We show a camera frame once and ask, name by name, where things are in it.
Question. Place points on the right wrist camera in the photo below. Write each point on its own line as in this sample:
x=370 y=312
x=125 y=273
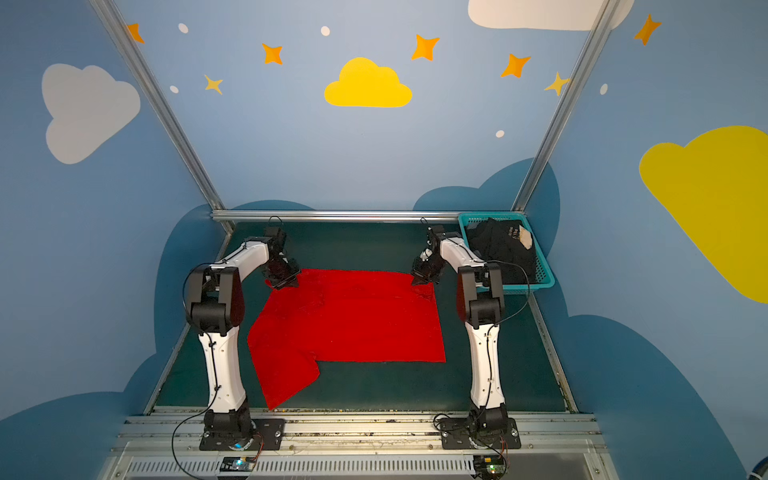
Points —
x=435 y=233

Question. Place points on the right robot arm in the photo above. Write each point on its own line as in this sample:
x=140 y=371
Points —
x=480 y=304

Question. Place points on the back aluminium frame bar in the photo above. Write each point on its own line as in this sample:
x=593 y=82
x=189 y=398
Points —
x=334 y=216

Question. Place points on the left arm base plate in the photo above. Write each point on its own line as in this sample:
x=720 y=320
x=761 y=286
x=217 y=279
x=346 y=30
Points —
x=258 y=433

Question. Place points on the green circuit board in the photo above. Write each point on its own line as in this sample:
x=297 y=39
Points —
x=238 y=464
x=489 y=467

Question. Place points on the aluminium rail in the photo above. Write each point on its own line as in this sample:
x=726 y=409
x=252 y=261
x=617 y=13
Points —
x=553 y=357
x=188 y=246

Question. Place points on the black t-shirt in basket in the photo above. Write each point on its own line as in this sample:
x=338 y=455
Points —
x=507 y=243

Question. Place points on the right green circuit board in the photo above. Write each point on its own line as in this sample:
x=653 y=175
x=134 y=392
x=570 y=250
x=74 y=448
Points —
x=489 y=467

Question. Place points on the front aluminium rail frame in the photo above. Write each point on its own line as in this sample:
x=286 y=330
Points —
x=324 y=444

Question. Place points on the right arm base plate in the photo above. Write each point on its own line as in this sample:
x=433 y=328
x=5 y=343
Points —
x=461 y=434

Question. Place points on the left green circuit board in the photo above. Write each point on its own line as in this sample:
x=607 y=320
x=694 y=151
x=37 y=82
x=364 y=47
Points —
x=238 y=464

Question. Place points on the teal plastic basket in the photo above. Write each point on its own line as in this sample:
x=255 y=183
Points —
x=544 y=276

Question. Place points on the right side aluminium rail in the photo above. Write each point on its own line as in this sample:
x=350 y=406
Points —
x=553 y=357

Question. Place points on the left side aluminium rail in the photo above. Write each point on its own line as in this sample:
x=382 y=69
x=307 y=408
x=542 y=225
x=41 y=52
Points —
x=188 y=246

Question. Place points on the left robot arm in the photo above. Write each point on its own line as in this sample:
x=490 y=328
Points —
x=214 y=304

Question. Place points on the aluminium corner post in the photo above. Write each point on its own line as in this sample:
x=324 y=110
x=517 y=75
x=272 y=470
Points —
x=580 y=74
x=129 y=49

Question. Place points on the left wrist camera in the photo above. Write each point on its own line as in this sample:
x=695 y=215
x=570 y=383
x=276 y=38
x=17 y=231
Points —
x=275 y=239

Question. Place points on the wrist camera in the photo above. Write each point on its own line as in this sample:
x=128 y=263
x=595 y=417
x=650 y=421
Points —
x=435 y=233
x=275 y=239

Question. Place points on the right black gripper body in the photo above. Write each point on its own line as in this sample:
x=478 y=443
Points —
x=425 y=271

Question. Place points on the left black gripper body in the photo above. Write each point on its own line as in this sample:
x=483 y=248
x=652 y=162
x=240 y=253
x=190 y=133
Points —
x=282 y=270

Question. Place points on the red t-shirt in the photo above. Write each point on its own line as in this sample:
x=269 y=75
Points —
x=341 y=316

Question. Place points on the left aluminium corner post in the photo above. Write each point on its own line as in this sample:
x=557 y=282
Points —
x=129 y=49

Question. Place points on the right aluminium corner post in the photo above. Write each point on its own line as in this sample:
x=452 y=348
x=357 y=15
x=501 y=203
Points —
x=580 y=74

